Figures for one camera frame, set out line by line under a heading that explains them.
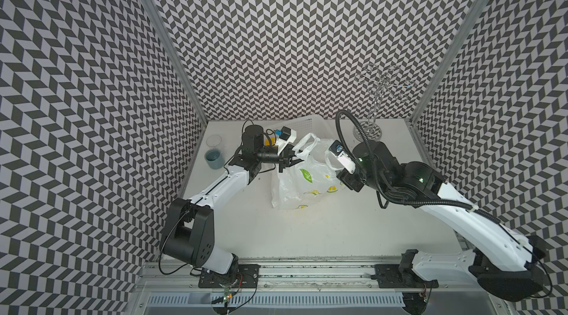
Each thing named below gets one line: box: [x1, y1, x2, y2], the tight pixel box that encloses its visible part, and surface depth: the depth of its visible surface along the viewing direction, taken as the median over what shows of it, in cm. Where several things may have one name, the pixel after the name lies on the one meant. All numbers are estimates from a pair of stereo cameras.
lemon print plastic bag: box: [271, 133, 344, 210], surface depth 75 cm
